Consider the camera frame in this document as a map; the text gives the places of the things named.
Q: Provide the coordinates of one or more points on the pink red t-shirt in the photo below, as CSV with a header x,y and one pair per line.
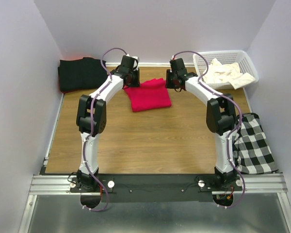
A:
x,y
151,94

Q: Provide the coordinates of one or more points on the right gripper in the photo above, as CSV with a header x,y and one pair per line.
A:
x,y
168,85

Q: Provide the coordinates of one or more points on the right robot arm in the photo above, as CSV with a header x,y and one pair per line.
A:
x,y
220,120

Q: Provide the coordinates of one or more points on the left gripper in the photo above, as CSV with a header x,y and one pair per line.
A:
x,y
137,83

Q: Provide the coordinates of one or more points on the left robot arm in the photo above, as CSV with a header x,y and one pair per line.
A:
x,y
92,118

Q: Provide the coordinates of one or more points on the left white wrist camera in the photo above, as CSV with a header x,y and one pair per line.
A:
x,y
136,62

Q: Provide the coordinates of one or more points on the white baseboard strip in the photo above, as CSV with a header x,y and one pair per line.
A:
x,y
144,64

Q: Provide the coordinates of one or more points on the folded black t-shirt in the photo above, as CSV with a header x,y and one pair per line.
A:
x,y
82,74

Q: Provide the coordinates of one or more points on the black white checkered cloth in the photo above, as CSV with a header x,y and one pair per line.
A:
x,y
251,151

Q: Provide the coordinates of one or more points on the white crumpled t-shirt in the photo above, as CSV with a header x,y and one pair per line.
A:
x,y
226,76

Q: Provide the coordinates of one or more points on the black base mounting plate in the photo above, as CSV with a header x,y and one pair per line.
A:
x,y
148,188

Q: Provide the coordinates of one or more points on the white plastic laundry basket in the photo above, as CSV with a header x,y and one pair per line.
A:
x,y
201,63

